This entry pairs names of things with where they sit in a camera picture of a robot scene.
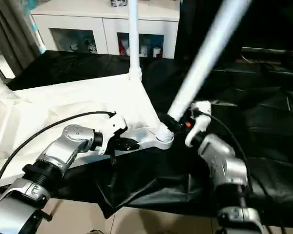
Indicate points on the grey curtain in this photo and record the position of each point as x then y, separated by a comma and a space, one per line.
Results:
9, 36

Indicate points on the black table mat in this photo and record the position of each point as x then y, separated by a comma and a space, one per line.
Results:
234, 97

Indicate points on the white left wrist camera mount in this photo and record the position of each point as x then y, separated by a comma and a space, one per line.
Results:
112, 125

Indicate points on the dark grey crumpled bundle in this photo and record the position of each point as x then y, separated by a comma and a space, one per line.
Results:
118, 3

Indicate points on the white plastic table top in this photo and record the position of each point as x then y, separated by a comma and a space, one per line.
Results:
63, 102

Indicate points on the black low side table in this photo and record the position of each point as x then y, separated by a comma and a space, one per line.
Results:
276, 54

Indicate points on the teal white plastic package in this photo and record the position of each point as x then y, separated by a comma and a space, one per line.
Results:
39, 36

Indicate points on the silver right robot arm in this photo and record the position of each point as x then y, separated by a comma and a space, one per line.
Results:
227, 163

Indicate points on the white glass-door cabinet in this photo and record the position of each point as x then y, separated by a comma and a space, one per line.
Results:
75, 19

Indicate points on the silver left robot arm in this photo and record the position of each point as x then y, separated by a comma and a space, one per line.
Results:
63, 146

